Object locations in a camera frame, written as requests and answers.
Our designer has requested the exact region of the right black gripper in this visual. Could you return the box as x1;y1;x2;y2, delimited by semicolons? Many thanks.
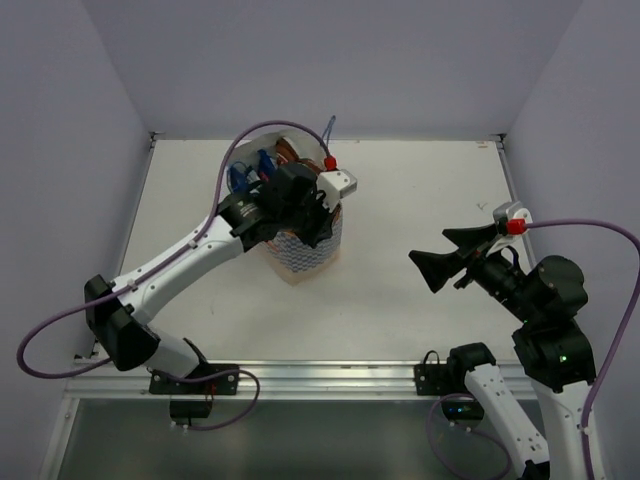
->
410;220;542;324

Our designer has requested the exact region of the blue white snack bag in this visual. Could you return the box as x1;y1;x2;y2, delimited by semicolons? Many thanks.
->
226;149;276;193

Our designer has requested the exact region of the blue patterned paper bag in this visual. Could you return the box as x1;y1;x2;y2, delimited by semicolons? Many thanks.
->
216;120;344;284

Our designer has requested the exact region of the brown cassava chips bag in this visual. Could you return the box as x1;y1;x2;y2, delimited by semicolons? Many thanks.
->
275;137;322;174

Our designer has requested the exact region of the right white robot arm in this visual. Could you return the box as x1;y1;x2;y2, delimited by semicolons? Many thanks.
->
409;218;607;479

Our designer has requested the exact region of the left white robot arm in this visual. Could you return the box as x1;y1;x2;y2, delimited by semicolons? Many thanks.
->
84;163;352;393

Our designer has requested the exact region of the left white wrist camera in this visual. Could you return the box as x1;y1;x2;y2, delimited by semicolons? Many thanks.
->
316;169;358;211

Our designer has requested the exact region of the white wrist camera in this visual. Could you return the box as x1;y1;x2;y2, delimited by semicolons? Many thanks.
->
316;169;358;211
490;201;533;253

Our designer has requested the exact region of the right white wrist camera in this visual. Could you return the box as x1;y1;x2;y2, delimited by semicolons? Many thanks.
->
490;201;533;253

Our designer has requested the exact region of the right black base bracket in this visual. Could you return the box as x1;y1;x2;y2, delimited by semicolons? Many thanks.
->
413;350;484;426

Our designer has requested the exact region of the black base bracket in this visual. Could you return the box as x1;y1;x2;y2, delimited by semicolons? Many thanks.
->
413;350;484;426
149;364;239;425

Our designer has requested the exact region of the aluminium mounting rail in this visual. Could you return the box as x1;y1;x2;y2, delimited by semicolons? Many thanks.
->
62;359;551;401

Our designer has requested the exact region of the left black base bracket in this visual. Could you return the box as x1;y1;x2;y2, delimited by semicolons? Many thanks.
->
149;364;239;425

